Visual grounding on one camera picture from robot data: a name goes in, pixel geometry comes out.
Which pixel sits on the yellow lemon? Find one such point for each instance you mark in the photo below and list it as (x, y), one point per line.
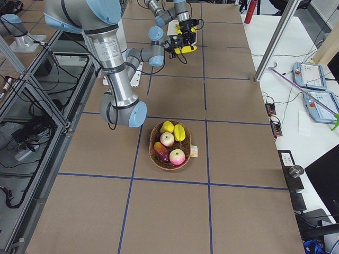
(167, 126)

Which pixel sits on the paper basket tag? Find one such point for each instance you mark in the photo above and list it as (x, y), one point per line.
(193, 151)

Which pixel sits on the dark red fruit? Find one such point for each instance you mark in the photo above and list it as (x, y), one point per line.
(161, 151)

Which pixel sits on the aluminium frame post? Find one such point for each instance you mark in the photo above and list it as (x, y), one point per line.
(276, 39)

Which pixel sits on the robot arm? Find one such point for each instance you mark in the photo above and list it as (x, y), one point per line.
(98, 22)
(162, 16)

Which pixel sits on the metal cup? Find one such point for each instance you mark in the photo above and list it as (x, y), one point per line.
(296, 171)

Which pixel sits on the red bottle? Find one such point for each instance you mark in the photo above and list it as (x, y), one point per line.
(250, 11)

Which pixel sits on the far teach pendant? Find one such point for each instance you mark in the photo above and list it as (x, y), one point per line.
(310, 76)

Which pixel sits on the yellow starfruit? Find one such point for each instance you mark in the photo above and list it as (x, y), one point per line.
(179, 133)

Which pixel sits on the reacher grabber stick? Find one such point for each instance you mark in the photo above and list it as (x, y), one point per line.
(335, 115)

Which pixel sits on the white bear tray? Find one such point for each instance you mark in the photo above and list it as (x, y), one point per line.
(174, 29)

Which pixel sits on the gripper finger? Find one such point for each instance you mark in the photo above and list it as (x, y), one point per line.
(191, 41)
(185, 42)

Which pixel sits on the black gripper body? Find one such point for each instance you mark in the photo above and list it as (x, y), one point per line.
(184, 26)
(175, 42)

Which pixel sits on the brown wicker basket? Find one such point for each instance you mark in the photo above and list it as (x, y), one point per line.
(183, 145)

